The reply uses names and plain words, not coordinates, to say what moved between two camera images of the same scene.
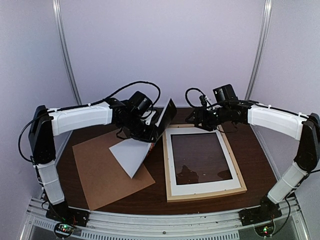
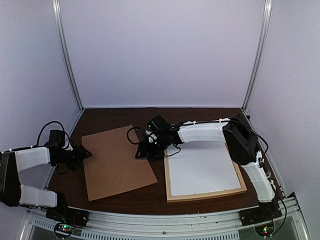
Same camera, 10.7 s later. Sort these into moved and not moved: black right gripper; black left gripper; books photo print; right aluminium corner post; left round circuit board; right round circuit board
Moved: black right gripper; black left gripper; books photo print
Not moved: left round circuit board; right aluminium corner post; right round circuit board
